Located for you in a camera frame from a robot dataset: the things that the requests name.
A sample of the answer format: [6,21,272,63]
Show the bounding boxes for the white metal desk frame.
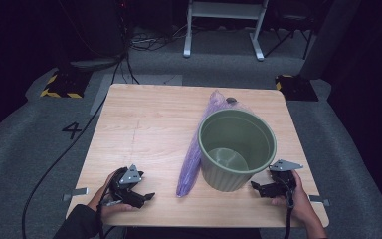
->
[182,0,270,62]

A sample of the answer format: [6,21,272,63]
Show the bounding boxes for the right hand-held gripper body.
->
[268,159,304,197]

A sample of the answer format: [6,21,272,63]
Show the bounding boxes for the black yellow striped base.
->
[39,69,93,100]
[275,74,319,103]

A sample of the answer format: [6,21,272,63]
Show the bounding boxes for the right hand-held gripper cable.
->
[277,174,296,239]

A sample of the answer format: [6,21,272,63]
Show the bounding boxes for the metal table bracket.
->
[307,194,331,208]
[62,187,90,202]

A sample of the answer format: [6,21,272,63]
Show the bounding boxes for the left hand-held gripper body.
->
[107,163,146,206]

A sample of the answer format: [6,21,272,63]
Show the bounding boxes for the person's left hand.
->
[88,170,134,223]

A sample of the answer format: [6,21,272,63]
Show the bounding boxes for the black stand legs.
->
[264,13,314,60]

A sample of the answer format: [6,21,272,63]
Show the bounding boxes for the dark cabinet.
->
[58,0,128,72]

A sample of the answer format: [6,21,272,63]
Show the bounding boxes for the green plastic trash bin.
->
[197,108,279,193]

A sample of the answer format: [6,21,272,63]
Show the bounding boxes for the tangle of floor cables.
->
[128,25,187,52]

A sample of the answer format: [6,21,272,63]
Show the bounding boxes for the grey column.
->
[298,0,363,81]

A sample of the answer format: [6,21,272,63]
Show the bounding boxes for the long black floor cable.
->
[21,54,131,239]

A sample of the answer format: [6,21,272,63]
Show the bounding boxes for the person's right hand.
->
[271,170,316,224]

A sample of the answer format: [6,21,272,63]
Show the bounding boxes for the purple plastic trash bag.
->
[175,89,257,199]

